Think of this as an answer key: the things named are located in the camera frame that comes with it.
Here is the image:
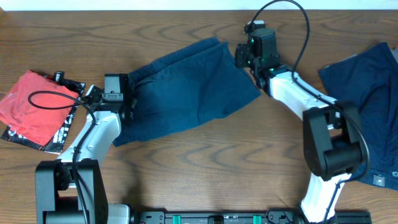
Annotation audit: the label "black mounting rail base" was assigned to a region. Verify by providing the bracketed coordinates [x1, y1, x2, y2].
[130, 208, 373, 224]

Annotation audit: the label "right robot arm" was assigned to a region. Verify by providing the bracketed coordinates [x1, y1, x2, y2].
[235, 39, 370, 223]

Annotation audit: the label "black white patterned folded garment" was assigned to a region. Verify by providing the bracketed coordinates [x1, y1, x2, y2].
[1, 71, 86, 154]

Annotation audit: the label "pile of navy garments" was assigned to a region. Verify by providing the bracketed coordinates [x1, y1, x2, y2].
[318, 42, 397, 190]

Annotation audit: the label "navy blue shorts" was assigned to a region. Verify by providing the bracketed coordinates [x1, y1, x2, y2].
[113, 37, 261, 146]

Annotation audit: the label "red folded t-shirt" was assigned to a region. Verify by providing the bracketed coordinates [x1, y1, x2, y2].
[1, 70, 78, 146]

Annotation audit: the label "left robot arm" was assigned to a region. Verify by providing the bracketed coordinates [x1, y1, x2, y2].
[35, 85, 134, 223]

